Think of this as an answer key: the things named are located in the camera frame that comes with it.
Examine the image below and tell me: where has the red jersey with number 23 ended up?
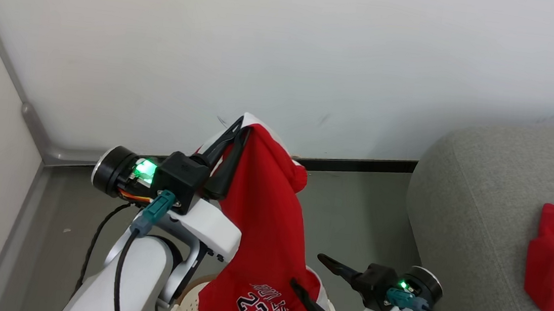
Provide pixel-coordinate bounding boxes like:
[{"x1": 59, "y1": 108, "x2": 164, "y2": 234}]
[{"x1": 181, "y1": 109, "x2": 337, "y2": 311}]

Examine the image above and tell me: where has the grey fabric sofa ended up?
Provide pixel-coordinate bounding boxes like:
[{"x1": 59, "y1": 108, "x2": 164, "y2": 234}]
[{"x1": 396, "y1": 112, "x2": 554, "y2": 311}]

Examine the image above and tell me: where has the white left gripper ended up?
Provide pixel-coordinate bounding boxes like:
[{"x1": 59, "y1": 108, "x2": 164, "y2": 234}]
[{"x1": 85, "y1": 103, "x2": 253, "y2": 264}]

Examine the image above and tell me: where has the black left cable teal plug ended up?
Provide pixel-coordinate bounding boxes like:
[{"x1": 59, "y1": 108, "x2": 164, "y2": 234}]
[{"x1": 111, "y1": 186, "x2": 177, "y2": 311}]

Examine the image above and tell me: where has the grey partition bottom rail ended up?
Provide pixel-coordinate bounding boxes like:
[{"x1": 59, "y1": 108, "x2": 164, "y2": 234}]
[{"x1": 0, "y1": 159, "x2": 48, "y2": 311}]

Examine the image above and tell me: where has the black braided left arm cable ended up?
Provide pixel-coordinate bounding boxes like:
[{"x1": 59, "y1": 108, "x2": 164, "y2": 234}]
[{"x1": 73, "y1": 198, "x2": 133, "y2": 304}]

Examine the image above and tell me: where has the black baseboard strip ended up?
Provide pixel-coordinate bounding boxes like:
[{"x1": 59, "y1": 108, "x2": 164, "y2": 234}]
[{"x1": 296, "y1": 149, "x2": 418, "y2": 182}]

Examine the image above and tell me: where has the grey metal partition frame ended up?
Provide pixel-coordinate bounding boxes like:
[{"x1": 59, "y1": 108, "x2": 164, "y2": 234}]
[{"x1": 0, "y1": 0, "x2": 120, "y2": 171}]

